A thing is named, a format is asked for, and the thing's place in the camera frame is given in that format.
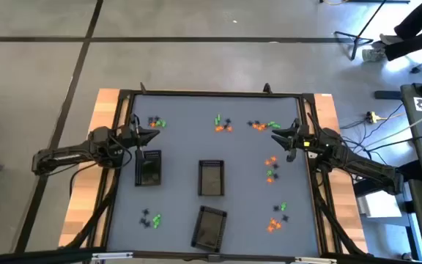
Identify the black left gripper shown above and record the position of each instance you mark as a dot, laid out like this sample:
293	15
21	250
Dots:
130	135

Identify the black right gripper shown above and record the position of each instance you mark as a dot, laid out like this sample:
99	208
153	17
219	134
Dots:
302	139

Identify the green plastic skeleton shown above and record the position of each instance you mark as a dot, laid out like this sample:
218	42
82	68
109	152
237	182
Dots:
158	123
269	172
156	223
271	124
276	126
217	119
163	124
283	206
157	218

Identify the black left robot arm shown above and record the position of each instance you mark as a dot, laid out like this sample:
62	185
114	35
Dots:
68	154

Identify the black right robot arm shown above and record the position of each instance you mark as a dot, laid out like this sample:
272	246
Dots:
361	161

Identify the black slotted plastic basket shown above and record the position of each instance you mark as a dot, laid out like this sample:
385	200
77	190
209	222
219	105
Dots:
211	179
150	172
209	229

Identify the grey table mat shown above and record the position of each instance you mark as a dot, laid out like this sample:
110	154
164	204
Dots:
181	139

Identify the light wooden table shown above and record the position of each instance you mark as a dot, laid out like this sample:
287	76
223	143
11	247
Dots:
326	108

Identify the yellow power plug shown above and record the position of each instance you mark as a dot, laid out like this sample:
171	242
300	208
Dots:
372	117

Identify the black pole stand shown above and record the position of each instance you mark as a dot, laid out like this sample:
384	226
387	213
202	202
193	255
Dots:
388	95

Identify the white box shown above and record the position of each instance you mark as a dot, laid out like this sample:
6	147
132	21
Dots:
379	205

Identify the person's white patterned shoe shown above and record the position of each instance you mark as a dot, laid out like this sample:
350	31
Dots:
373	55

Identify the black tripod stand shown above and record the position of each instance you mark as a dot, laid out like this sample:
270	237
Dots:
358	36

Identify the person's pale shoe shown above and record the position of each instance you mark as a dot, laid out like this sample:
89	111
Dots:
388	39

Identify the pale blue metal leg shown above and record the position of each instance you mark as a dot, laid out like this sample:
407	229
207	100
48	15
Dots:
414	227

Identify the person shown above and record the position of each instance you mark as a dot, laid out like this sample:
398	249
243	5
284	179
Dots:
416	18

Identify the black frame corner bracket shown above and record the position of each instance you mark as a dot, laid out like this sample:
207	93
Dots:
143	89
267	89

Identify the black metal table frame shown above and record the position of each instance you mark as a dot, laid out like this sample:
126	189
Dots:
214	93

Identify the black diagonal frame strut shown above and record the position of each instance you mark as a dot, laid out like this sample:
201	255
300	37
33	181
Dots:
333	223
93	216

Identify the silver rail bracket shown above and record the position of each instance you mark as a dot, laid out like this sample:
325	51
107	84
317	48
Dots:
112	255
315	260

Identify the black camera mount rail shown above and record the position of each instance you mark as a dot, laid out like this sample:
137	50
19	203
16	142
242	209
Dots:
31	256

